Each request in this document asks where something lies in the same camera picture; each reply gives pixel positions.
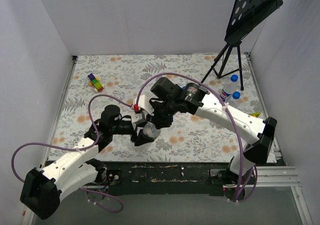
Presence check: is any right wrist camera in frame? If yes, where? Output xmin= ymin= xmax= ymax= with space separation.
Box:
xmin=132 ymin=95 xmax=154 ymax=118

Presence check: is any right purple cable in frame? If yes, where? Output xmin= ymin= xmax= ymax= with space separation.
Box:
xmin=136 ymin=72 xmax=258 ymax=203

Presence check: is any black music stand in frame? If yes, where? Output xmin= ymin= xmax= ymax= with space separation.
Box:
xmin=201 ymin=0 xmax=284 ymax=91

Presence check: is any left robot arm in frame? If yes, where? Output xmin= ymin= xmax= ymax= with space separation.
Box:
xmin=20 ymin=104 xmax=154 ymax=220

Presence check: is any blue bottle cap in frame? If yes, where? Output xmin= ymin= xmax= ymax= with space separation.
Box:
xmin=230 ymin=74 xmax=238 ymax=82
xmin=232 ymin=91 xmax=241 ymax=100

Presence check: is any black base beam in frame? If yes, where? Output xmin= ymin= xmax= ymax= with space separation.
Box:
xmin=44 ymin=161 xmax=286 ymax=196

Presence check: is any clear bottle silver label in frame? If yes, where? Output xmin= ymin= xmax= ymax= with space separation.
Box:
xmin=138 ymin=122 xmax=161 ymax=147

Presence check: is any Pepsi plastic bottle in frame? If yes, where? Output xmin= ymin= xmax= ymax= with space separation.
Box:
xmin=219 ymin=77 xmax=239 ymax=101

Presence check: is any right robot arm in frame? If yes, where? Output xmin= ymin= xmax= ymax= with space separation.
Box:
xmin=150 ymin=77 xmax=278 ymax=184

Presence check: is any multicolour toy brick stack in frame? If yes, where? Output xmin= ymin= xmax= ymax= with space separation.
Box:
xmin=87 ymin=73 xmax=104 ymax=93

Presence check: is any blue label bottle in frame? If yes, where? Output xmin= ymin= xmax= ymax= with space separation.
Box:
xmin=225 ymin=94 xmax=240 ymax=108

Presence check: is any floral table cloth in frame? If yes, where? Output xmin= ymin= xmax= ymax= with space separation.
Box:
xmin=47 ymin=54 xmax=278 ymax=163

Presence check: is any yellow green toy brick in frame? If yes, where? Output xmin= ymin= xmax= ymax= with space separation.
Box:
xmin=249 ymin=112 xmax=261 ymax=118

